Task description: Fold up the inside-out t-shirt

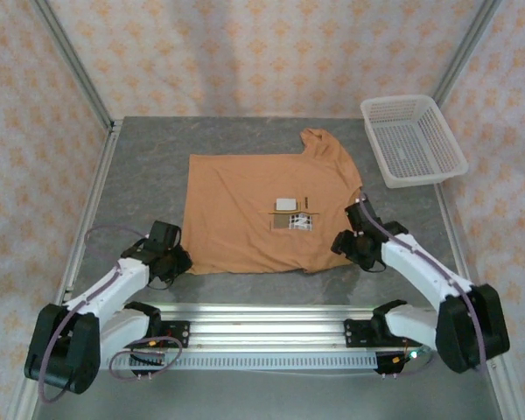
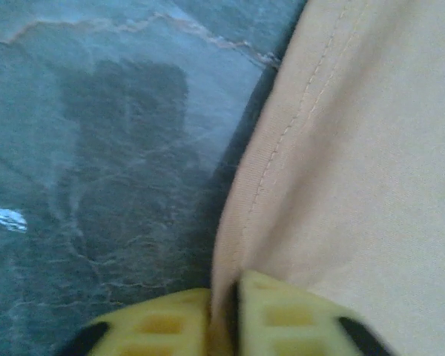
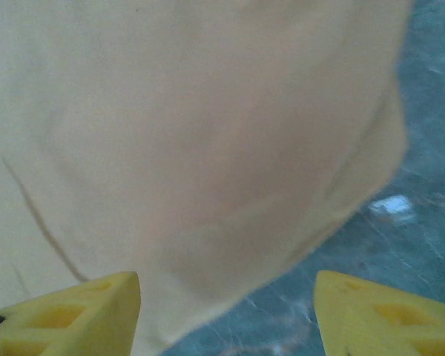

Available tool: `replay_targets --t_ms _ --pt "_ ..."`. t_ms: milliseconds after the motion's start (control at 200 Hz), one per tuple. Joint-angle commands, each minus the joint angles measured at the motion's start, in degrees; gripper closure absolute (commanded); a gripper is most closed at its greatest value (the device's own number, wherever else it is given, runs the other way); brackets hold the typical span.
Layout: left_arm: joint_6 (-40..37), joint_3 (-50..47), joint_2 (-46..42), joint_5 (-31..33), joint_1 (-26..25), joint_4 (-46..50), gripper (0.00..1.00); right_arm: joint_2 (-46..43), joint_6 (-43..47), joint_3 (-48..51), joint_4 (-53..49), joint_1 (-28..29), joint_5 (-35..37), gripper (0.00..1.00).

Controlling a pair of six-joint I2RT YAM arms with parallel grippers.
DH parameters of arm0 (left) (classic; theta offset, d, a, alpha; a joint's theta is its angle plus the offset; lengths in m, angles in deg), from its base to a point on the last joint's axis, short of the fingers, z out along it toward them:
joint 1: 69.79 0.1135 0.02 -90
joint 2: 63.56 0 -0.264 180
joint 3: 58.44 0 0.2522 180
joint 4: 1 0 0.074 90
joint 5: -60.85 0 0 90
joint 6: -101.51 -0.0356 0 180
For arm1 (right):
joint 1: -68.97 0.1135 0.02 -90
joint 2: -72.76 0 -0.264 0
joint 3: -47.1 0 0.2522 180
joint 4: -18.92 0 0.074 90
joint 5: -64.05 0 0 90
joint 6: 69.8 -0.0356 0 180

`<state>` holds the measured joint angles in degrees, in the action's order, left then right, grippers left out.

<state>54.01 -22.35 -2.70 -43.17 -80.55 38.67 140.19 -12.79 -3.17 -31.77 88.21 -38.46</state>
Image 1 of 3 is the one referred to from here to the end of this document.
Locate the orange-brown t-shirt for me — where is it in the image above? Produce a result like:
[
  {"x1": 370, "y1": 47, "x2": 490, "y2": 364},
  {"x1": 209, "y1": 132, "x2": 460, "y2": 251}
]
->
[{"x1": 181, "y1": 127, "x2": 363, "y2": 276}]

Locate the white plastic mesh basket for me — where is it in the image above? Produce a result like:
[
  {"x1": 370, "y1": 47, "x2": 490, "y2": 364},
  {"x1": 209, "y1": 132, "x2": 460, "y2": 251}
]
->
[{"x1": 360, "y1": 94, "x2": 470, "y2": 189}]

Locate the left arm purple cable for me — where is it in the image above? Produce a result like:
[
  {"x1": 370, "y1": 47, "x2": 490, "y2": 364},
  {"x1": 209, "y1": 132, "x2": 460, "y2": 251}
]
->
[{"x1": 37, "y1": 223, "x2": 184, "y2": 404}]

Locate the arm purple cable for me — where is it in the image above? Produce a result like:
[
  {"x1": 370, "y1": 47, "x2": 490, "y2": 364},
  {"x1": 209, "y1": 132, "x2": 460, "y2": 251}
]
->
[
  {"x1": 37, "y1": 223, "x2": 184, "y2": 404},
  {"x1": 358, "y1": 192, "x2": 487, "y2": 380}
]

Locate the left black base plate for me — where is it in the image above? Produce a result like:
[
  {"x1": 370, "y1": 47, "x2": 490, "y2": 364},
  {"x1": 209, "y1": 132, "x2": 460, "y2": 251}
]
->
[{"x1": 126, "y1": 321, "x2": 191, "y2": 350}]

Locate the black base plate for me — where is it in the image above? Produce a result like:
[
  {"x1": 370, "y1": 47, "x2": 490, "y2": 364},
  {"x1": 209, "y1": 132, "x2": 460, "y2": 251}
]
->
[
  {"x1": 126, "y1": 321, "x2": 191, "y2": 350},
  {"x1": 344, "y1": 318, "x2": 423, "y2": 349}
]

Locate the aluminium table side rail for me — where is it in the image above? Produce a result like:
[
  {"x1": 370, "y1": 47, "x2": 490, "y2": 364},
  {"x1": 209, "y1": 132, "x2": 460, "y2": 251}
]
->
[
  {"x1": 431, "y1": 182, "x2": 482, "y2": 316},
  {"x1": 52, "y1": 120, "x2": 123, "y2": 316}
]

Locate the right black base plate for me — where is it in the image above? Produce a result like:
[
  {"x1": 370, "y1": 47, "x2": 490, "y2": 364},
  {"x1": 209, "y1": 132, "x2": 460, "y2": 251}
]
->
[{"x1": 344, "y1": 318, "x2": 423, "y2": 349}]

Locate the wide aluminium mounting rail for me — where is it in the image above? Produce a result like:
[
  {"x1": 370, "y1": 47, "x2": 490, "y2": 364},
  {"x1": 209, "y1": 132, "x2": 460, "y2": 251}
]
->
[{"x1": 28, "y1": 304, "x2": 507, "y2": 351}]

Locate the slotted grey cable duct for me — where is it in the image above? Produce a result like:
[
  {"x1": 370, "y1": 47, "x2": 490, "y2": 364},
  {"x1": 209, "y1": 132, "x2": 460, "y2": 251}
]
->
[{"x1": 98, "y1": 353, "x2": 380, "y2": 371}]

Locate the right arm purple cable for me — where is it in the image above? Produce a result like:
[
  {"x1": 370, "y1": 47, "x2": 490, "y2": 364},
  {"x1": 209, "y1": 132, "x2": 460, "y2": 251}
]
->
[{"x1": 358, "y1": 192, "x2": 487, "y2": 380}]

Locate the aluminium frame leg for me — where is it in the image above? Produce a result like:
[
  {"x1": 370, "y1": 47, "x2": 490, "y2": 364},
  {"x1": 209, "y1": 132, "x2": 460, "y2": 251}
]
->
[
  {"x1": 489, "y1": 353, "x2": 525, "y2": 420},
  {"x1": 6, "y1": 371, "x2": 43, "y2": 420}
]

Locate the aluminium upright post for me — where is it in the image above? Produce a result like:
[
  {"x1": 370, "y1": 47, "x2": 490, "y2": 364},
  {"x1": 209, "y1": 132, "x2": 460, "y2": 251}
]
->
[
  {"x1": 28, "y1": 0, "x2": 115, "y2": 128},
  {"x1": 432, "y1": 0, "x2": 504, "y2": 106}
]

